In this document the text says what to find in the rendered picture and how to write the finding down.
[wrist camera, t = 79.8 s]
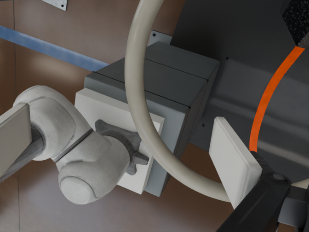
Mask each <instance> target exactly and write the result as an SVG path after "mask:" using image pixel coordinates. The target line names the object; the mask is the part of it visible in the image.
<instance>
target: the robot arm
mask: <svg viewBox="0 0 309 232"><path fill-rule="evenodd" d="M95 129H96V131H94V130H93V129H92V127H91V126H90V125H89V123H88V122H87V120H86V119H85V118H84V117H83V116H82V114H81V113H80V112H79V111H78V110H77V109H76V108H75V106H74V105H73V104H72V103H71V102H70V101H69V100H68V99H67V98H66V97H65V96H63V95H62V94H61V93H60V92H58V91H56V90H55V89H53V88H51V87H48V86H41V85H36V86H33V87H30V88H28V89H26V90H25V91H23V92H22V93H21V94H20V95H19V96H18V97H17V98H16V100H15V102H14V104H13V107H12V108H11V109H9V110H8V111H7V112H5V113H4V114H3V115H1V116H0V183H1V182H2V181H4V180H5V179H7V178H8V177H9V176H11V175H12V174H13V173H15V172H16V171H18V170H19V169H20V168H22V167H23V166H24V165H26V164H27V163H29V162H30V161H31V160H35V161H42V160H46V159H48V158H51V159H52V160H53V161H54V162H55V163H56V166H57V169H58V171H59V174H58V182H59V187H60V189H61V191H62V193H63V194H64V196H65V197H66V198H67V199H68V200H69V201H71V202H73V203H75V204H90V203H92V202H94V201H96V200H99V199H100V198H102V197H103V196H105V195H106V194H108V193H109V192H111V191H112V190H113V188H114V187H115V186H116V185H117V184H118V182H119V181H120V179H121V178H122V176H123V175H124V173H125V172H126V173H128V174H129V175H135V173H136V172H137V168H136V164H141V165H147V164H148V161H149V158H148V157H147V156H145V155H143V154H142V153H140V152H138V151H139V147H140V143H141V141H142V139H141V138H140V136H139V134H138V132H132V131H129V130H126V129H123V128H120V127H117V126H114V125H111V124H108V123H106V122H104V121H103V120H101V119H98V120H97V121H96V122H95ZM209 154H210V157H211V159H212V161H213V164H214V166H215V168H216V170H217V173H218V175H219V177H220V179H221V182H222V184H223V186H224V188H225V190H226V192H227V195H228V197H229V199H230V201H231V204H232V206H233V208H234V211H233V212H232V213H231V214H230V215H229V216H228V218H227V219H226V220H225V221H224V222H223V224H222V225H221V226H220V227H219V228H218V229H217V230H216V231H215V232H277V230H278V227H279V224H280V223H283V224H287V225H290V226H294V227H295V232H309V185H308V188H307V189H305V188H301V187H297V186H292V185H291V184H292V182H291V181H290V179H289V178H287V177H286V176H284V175H282V174H279V173H275V172H274V171H273V170H272V168H271V167H270V166H269V165H268V164H267V163H266V161H265V160H264V159H263V157H262V156H261V155H260V154H258V153H256V152H255V151H249V150H248V149H247V147H246V146H245V145H244V143H243V142H242V141H241V139H240V138H239V136H238V135H237V134H236V132H235V131H234V130H233V128H232V127H231V126H230V125H229V123H228V122H227V121H226V119H225V118H224V117H218V116H217V117H216V118H215V119H214V125H213V130H212V138H211V143H210V149H209Z"/></svg>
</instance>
